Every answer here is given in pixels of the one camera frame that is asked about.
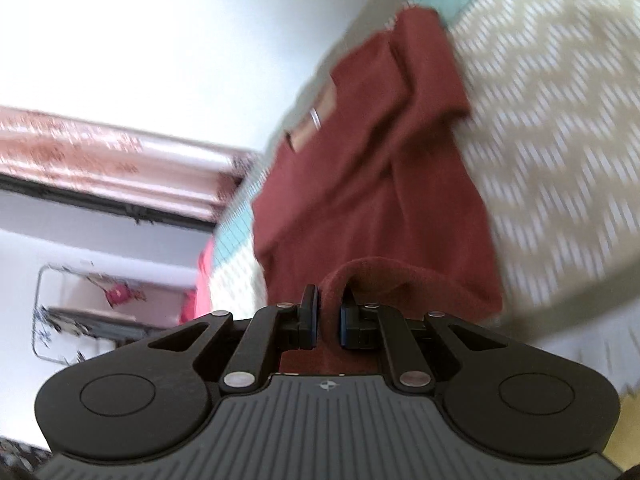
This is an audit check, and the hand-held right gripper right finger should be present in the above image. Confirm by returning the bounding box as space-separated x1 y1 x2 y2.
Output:
339 285 507 393

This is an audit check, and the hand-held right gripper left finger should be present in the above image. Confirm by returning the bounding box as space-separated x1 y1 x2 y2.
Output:
147 284 321 393

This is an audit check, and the red-brown long-sleeve sweater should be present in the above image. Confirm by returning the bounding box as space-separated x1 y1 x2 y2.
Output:
250 6 505 377

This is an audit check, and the pink cloth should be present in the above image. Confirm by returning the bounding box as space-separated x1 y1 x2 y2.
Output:
179 237 217 325

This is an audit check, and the pink embroidered curtain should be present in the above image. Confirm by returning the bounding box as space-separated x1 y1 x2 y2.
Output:
0 105 261 222

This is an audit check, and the beige and teal patterned blanket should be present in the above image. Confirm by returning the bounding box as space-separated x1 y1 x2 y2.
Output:
209 0 640 391

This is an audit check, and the rounded wall mirror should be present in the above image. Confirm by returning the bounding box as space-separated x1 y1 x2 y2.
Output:
31 264 197 365

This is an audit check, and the black window frame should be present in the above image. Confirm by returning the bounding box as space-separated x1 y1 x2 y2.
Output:
0 174 217 234

